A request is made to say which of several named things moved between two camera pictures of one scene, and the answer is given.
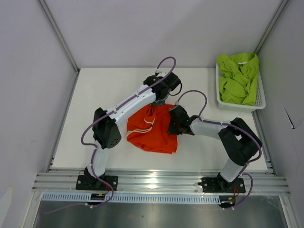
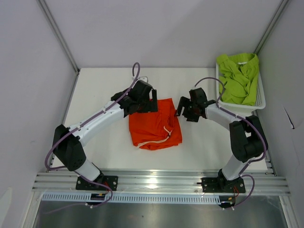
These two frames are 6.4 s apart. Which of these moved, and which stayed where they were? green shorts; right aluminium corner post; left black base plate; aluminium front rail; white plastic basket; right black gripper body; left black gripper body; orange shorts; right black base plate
Moved: orange shorts; right black gripper body; left black gripper body
Stayed: right aluminium corner post; right black base plate; green shorts; left black base plate; white plastic basket; aluminium front rail
